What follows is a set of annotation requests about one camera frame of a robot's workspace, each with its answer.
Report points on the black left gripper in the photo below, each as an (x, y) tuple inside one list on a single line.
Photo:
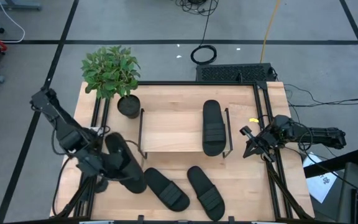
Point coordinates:
[(96, 165)]

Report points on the black perforated computer case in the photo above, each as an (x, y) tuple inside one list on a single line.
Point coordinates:
[(235, 73)]

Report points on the black aluminium table frame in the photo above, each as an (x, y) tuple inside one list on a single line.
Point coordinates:
[(197, 83)]

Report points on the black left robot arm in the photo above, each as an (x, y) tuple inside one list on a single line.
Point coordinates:
[(61, 124)]

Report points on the wooden shelf with black legs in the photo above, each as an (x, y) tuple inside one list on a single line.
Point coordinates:
[(172, 130)]

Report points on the black rubber slide sandal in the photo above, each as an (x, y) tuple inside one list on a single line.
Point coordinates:
[(213, 118), (205, 193), (135, 179), (166, 189)]

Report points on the yellow tag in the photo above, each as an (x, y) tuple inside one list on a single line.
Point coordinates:
[(253, 120)]

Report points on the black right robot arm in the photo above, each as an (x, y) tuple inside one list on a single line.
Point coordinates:
[(322, 135)]

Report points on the white paper sheet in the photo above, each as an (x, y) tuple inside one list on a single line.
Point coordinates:
[(322, 186)]

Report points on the green potted plant black pot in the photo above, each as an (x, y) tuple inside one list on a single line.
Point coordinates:
[(110, 70)]

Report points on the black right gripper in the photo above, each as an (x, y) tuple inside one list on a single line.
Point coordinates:
[(267, 140)]

